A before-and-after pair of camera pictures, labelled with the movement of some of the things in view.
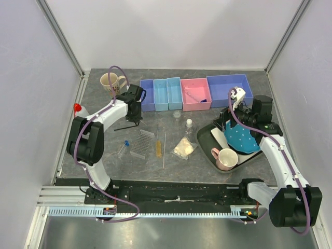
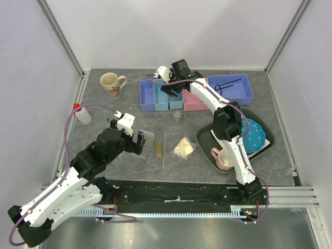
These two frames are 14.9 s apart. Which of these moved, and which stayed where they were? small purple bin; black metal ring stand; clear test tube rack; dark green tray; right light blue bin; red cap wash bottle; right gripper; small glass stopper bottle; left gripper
Moved: right gripper; left gripper; black metal ring stand
Stayed: right light blue bin; small purple bin; red cap wash bottle; dark green tray; clear test tube rack; small glass stopper bottle
